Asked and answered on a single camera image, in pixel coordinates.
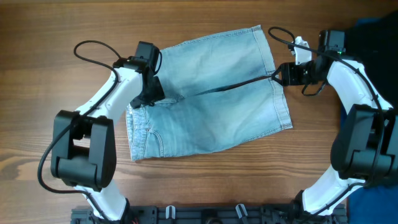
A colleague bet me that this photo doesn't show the white rail clip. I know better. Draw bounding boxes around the white rail clip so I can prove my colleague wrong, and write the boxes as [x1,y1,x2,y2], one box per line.
[165,205,176,220]
[235,203,248,224]

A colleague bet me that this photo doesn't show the black camera cable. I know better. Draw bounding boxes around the black camera cable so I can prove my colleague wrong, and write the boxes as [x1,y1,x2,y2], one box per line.
[267,26,386,218]
[37,39,162,222]

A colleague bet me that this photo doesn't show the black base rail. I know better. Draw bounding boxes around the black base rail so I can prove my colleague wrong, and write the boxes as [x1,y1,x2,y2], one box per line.
[70,204,348,224]

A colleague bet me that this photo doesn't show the left white rail clip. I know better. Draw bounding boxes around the left white rail clip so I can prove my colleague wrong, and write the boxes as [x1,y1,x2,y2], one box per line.
[165,205,176,220]

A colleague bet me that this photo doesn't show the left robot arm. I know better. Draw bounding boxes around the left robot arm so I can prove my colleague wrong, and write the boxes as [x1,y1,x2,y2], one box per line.
[37,42,165,223]

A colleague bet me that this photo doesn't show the right black camera cable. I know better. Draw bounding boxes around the right black camera cable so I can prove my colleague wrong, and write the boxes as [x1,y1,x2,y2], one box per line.
[267,26,386,218]

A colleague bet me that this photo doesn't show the black garment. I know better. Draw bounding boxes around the black garment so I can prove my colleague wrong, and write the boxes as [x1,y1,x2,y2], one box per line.
[340,11,398,189]

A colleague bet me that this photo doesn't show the left black camera cable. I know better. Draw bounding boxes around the left black camera cable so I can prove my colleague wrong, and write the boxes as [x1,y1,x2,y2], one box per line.
[37,39,162,222]

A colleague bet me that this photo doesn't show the right white rail clip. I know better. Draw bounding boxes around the right white rail clip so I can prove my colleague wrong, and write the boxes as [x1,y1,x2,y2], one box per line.
[235,203,248,224]

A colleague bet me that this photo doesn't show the dark blue garment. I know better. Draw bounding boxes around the dark blue garment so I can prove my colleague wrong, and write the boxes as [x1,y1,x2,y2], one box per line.
[338,17,398,224]

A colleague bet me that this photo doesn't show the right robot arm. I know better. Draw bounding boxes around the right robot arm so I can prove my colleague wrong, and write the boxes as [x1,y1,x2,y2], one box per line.
[272,30,397,223]

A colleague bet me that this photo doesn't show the light blue denim shorts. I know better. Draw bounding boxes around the light blue denim shorts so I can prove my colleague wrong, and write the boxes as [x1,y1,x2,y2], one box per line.
[126,26,292,161]

